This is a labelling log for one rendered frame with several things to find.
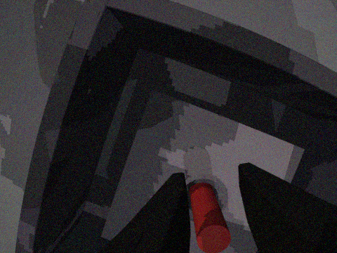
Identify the red peg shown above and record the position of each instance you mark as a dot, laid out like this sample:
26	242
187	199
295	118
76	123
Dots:
211	229

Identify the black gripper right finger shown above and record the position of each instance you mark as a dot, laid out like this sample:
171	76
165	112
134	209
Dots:
284	218

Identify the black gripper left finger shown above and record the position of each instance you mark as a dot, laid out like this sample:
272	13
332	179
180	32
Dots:
161	226

